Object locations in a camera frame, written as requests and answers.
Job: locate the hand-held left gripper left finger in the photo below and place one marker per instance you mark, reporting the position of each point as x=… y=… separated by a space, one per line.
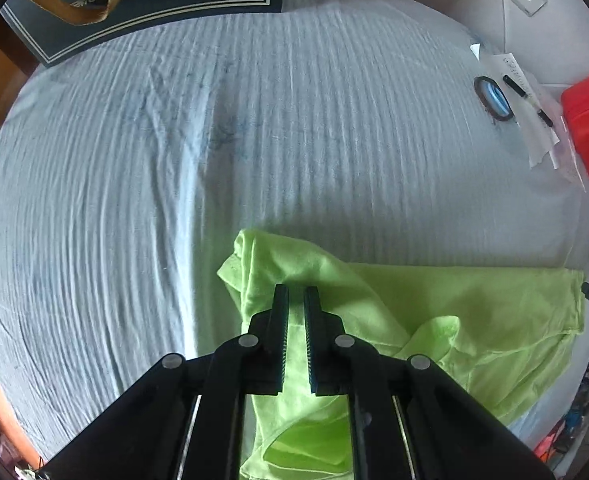
x=280 y=345

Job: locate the white paper sheet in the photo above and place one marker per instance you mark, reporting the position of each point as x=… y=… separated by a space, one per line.
x=534 y=120

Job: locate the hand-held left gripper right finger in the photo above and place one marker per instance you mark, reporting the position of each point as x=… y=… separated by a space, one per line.
x=313 y=345

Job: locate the lime green shirt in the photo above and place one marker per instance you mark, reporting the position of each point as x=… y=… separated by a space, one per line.
x=449 y=300

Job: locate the black and white pen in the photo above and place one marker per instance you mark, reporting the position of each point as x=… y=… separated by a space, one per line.
x=524 y=97

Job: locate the black tape roll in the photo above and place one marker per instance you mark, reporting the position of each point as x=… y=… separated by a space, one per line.
x=484 y=92

